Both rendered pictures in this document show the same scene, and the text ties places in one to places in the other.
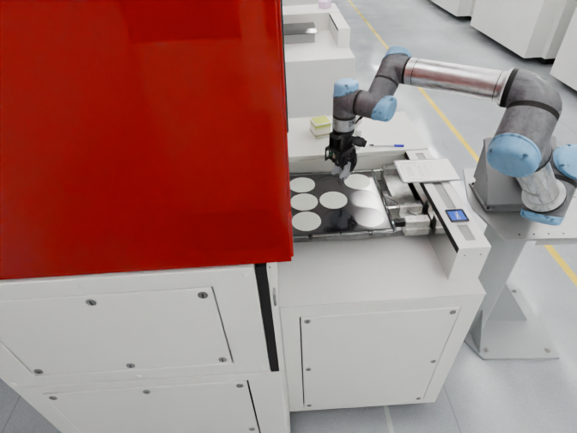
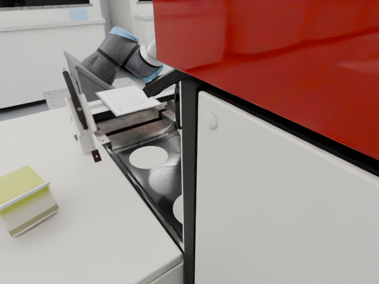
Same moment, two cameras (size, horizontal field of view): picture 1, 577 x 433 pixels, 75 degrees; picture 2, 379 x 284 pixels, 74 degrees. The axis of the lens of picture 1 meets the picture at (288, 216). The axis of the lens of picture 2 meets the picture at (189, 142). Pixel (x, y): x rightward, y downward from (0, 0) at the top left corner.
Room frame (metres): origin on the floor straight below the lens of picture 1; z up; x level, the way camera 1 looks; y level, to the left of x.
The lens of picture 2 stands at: (1.41, 0.23, 1.29)
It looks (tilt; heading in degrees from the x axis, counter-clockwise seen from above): 33 degrees down; 235
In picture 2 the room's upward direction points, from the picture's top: straight up
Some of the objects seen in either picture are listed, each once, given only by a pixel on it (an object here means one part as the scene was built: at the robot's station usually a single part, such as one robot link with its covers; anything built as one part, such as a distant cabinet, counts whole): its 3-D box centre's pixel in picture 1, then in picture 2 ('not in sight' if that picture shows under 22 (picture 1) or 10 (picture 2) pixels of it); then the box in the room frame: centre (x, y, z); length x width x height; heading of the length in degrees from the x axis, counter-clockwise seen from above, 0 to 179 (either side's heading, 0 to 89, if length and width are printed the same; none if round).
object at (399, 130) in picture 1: (343, 146); (31, 207); (1.47, -0.26, 0.89); 0.62 x 0.35 x 0.14; 90
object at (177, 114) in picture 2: not in sight; (181, 110); (1.14, -0.20, 1.05); 0.05 x 0.02 x 0.09; 43
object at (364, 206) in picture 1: (333, 200); (206, 163); (1.09, -0.17, 0.90); 0.34 x 0.34 x 0.01; 0
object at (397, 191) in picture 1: (402, 199); (151, 132); (1.10, -0.43, 0.87); 0.36 x 0.08 x 0.03; 0
